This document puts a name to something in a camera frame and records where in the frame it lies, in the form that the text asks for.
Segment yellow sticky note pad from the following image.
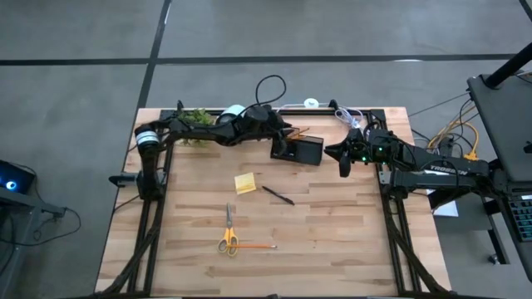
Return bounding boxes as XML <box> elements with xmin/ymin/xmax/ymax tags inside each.
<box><xmin>233</xmin><ymin>171</ymin><xmax>258</xmax><ymax>196</ymax></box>

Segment white paper sheet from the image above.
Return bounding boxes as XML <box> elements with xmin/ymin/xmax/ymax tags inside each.
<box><xmin>431</xmin><ymin>200</ymin><xmax>460</xmax><ymax>218</ymax></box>

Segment yellow cable bundle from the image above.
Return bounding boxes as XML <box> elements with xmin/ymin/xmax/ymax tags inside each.
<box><xmin>426</xmin><ymin>104</ymin><xmax>481</xmax><ymax>163</ymax></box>

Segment black mesh desk organizer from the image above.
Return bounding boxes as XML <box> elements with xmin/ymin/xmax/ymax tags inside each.
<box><xmin>269</xmin><ymin>128</ymin><xmax>326</xmax><ymax>167</ymax></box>

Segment black side desk frame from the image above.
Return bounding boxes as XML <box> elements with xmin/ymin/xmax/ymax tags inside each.
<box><xmin>0</xmin><ymin>185</ymin><xmax>82</xmax><ymax>299</ymax></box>

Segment black pen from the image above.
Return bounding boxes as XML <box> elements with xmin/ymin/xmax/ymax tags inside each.
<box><xmin>261</xmin><ymin>184</ymin><xmax>297</xmax><ymax>207</ymax></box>

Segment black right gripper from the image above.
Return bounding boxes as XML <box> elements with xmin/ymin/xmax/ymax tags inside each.
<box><xmin>323</xmin><ymin>127</ymin><xmax>378</xmax><ymax>179</ymax></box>

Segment yellow handled scissors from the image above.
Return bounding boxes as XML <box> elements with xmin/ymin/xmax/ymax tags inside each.
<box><xmin>216</xmin><ymin>203</ymin><xmax>240</xmax><ymax>257</ymax></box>

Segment black computer with blue light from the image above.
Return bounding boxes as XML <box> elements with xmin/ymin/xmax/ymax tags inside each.
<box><xmin>0</xmin><ymin>159</ymin><xmax>37</xmax><ymax>195</ymax></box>

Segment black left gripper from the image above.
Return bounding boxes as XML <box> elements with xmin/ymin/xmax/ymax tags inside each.
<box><xmin>244</xmin><ymin>105</ymin><xmax>299</xmax><ymax>158</ymax></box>

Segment backlit keyboard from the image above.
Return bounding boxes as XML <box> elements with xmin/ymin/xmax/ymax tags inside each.
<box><xmin>507</xmin><ymin>194</ymin><xmax>532</xmax><ymax>244</ymax></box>

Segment white cable bundle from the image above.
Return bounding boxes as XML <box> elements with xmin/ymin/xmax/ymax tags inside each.
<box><xmin>333</xmin><ymin>106</ymin><xmax>369</xmax><ymax>130</ymax></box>

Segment green plant in white pot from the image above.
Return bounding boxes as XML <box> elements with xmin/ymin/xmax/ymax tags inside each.
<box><xmin>177</xmin><ymin>107</ymin><xmax>215</xmax><ymax>147</ymax></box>

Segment black aluminium table frame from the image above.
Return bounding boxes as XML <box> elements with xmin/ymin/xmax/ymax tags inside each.
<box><xmin>89</xmin><ymin>99</ymin><xmax>454</xmax><ymax>299</ymax></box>

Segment white lamp cable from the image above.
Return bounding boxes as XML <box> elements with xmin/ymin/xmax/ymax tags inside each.
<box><xmin>273</xmin><ymin>102</ymin><xmax>338</xmax><ymax>122</ymax></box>

